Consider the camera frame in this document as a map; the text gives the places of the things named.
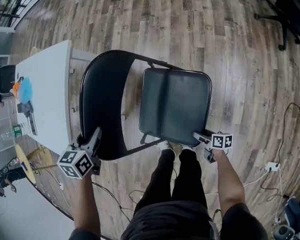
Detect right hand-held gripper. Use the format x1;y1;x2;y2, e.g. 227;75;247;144
192;131;234;165

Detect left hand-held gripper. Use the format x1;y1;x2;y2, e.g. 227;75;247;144
56;126;103;180

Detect black folding chair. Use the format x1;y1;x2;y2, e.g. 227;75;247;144
78;49;213;162

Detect person's right forearm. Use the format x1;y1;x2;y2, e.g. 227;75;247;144
213;149;246;220

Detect person's left forearm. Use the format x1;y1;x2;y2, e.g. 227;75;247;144
73;170;102;236

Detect black side chair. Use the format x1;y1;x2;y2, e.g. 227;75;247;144
0;63;17;103

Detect black office chair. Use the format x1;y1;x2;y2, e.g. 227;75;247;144
253;0;300;51

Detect person's black trouser legs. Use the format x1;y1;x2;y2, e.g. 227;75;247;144
133;148;209;214

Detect long grey box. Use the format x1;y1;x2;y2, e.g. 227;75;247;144
25;110;39;137

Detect white table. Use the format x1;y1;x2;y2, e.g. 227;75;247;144
14;39;99;160

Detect round yellow wooden stool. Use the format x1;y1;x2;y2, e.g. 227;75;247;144
14;143;61;185

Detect clear plastic bottle green label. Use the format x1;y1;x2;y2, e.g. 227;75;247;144
0;123;33;140

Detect white power strip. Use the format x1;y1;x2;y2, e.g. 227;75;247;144
264;161;281;173

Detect orange object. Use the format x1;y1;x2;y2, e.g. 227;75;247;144
11;82;22;98

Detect person's black shirt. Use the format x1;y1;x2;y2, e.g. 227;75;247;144
69;200;269;240

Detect blue and grey device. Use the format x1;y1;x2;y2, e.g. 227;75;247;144
271;196;300;240

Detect thin black floor cable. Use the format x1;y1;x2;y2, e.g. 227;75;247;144
91;181;145;223

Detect white cable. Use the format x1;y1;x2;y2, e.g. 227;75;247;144
242;168;287;226

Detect black window frame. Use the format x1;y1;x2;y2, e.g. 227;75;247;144
0;0;59;32

